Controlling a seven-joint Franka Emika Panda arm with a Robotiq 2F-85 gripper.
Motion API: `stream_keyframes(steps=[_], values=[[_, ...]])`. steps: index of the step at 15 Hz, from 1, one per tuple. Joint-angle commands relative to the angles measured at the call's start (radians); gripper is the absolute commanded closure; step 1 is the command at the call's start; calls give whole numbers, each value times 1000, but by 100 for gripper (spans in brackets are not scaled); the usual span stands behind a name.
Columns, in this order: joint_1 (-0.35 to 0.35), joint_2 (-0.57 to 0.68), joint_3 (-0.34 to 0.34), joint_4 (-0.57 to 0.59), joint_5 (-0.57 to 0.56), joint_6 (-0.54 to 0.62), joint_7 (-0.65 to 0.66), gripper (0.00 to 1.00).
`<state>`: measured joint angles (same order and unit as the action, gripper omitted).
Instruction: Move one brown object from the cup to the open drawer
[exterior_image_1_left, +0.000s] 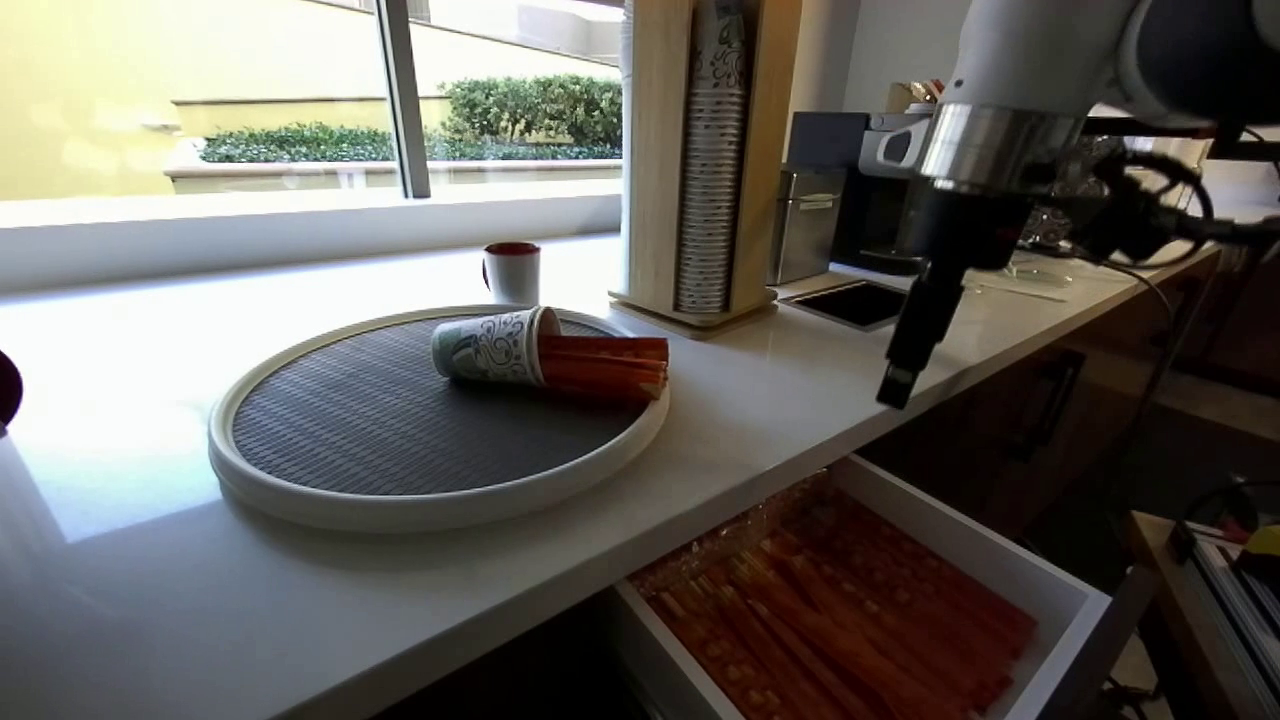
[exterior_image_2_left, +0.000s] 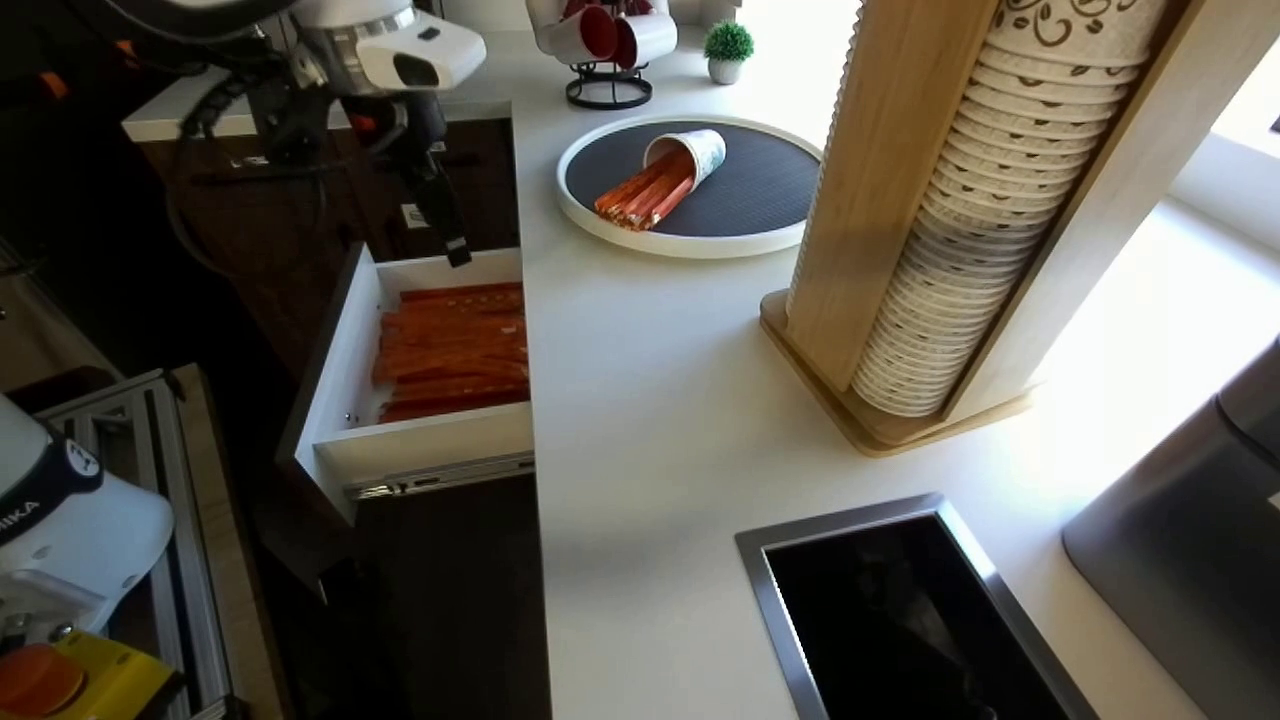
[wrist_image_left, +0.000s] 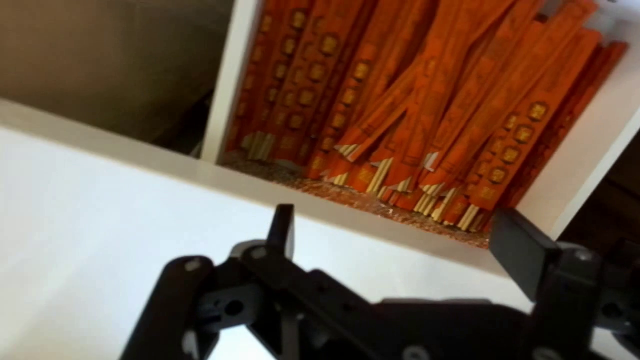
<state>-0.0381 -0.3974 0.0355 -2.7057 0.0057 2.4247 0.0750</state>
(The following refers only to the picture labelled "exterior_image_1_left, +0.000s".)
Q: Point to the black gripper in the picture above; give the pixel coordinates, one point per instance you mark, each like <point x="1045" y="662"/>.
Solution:
<point x="967" y="234"/>

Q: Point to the printed white paper cup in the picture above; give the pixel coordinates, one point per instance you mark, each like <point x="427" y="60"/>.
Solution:
<point x="487" y="351"/>

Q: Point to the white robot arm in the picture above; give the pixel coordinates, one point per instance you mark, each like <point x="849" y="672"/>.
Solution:
<point x="1041" y="66"/>

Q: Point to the wooden cup dispenser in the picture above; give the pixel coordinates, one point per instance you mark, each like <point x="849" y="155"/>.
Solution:
<point x="654" y="161"/>

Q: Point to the white open drawer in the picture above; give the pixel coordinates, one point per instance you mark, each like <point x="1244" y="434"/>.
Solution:
<point x="1067" y="624"/>

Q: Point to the steel framed counter trash opening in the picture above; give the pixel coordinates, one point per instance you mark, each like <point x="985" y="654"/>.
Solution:
<point x="852" y="304"/>

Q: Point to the dark brown cabinet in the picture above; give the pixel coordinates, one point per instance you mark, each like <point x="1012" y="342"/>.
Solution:
<point x="1041" y="401"/>

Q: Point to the silver black counter appliance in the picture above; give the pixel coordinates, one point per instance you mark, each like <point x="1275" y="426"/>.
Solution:
<point x="814" y="203"/>

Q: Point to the stack of printed paper cups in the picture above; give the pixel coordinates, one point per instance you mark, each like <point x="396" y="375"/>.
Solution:
<point x="711" y="203"/>

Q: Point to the pile of brown stick packets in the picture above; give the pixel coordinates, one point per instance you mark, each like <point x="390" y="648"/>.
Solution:
<point x="824" y="612"/>

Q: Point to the brown stick packet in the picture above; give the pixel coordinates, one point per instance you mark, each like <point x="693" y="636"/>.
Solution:
<point x="603" y="375"/>

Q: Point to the white mug red interior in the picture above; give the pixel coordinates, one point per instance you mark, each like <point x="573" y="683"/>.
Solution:
<point x="514" y="277"/>

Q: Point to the green hedge outside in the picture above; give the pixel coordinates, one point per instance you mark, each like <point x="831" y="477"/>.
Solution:
<point x="533" y="114"/>

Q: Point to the round white turntable grey mat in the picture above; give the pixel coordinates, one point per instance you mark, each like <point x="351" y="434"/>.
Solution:
<point x="402" y="426"/>

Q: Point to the grey window mullion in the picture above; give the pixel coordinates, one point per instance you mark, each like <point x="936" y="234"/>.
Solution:
<point x="402" y="92"/>

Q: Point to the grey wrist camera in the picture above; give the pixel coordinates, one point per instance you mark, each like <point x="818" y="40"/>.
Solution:
<point x="903" y="144"/>

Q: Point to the metal frame rail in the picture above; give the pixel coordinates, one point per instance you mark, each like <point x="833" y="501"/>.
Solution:
<point x="1243" y="600"/>

